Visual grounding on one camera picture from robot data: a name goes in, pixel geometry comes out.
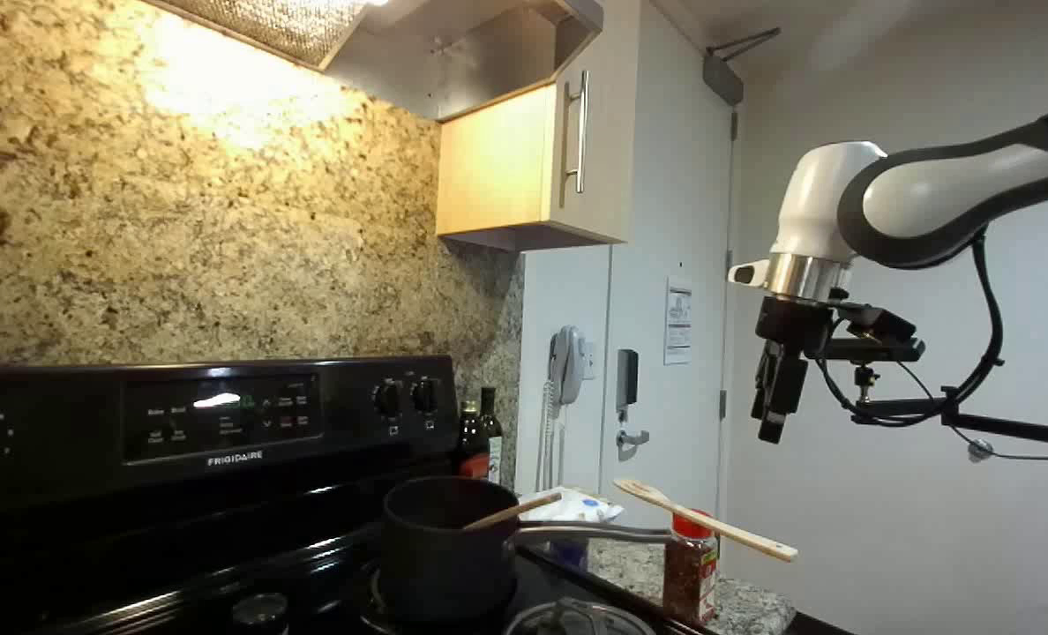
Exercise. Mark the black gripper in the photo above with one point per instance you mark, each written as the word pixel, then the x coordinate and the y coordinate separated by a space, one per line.
pixel 793 341

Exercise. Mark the long wooden spoon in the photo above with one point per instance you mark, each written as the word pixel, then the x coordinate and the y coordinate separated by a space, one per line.
pixel 710 521

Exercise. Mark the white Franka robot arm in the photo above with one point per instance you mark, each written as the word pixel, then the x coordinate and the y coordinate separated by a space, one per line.
pixel 931 194

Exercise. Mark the glass pot lid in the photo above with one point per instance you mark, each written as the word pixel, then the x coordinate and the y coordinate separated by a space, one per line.
pixel 577 619

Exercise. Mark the black electric stove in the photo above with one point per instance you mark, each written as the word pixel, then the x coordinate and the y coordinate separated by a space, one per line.
pixel 76 517

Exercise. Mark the white door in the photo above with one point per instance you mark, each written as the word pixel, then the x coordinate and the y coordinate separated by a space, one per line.
pixel 676 445

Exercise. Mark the white paper notice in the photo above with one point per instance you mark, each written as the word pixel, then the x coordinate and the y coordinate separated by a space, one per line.
pixel 678 318

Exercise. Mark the black door lock box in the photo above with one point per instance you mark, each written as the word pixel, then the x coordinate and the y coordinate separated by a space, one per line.
pixel 627 383

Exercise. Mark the red lid spice jar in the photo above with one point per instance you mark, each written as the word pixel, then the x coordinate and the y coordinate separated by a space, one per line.
pixel 690 582

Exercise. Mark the white plastic package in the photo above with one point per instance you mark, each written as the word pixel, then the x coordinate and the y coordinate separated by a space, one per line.
pixel 581 511

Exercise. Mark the thin wooden utensil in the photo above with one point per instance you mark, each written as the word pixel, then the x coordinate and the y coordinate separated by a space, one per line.
pixel 509 513

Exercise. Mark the dark bottle white label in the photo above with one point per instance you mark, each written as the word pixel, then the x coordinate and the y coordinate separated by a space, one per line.
pixel 491 427

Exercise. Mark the dark olive oil bottle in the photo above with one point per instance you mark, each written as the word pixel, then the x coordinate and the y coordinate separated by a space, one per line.
pixel 471 445

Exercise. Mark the grey door closer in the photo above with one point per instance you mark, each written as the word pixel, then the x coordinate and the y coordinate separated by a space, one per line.
pixel 721 71

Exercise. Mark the steel range hood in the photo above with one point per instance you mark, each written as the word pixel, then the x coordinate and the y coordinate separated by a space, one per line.
pixel 453 58

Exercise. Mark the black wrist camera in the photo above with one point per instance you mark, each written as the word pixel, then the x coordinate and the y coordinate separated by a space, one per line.
pixel 861 318

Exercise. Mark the black stereo camera bar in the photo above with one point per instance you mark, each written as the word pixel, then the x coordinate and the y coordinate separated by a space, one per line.
pixel 893 350

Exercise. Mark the white wall phone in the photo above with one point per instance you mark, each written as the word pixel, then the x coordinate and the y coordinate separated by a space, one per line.
pixel 567 368

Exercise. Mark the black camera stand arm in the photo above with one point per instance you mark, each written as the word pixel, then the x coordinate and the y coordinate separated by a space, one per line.
pixel 1018 426

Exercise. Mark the wooden wall cabinet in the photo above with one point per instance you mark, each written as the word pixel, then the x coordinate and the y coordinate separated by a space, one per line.
pixel 497 163

